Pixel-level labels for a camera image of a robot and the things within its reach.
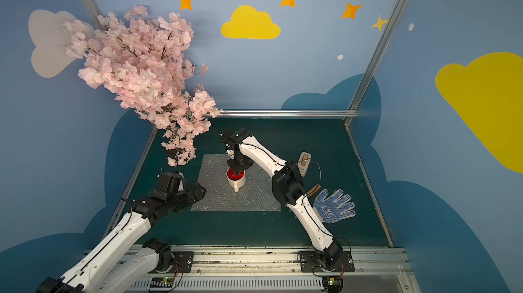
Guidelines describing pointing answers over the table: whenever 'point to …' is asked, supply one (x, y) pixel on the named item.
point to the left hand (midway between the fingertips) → (199, 191)
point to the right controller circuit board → (334, 284)
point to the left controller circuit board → (161, 282)
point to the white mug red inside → (235, 180)
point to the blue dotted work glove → (329, 210)
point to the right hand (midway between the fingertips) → (243, 168)
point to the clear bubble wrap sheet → (256, 193)
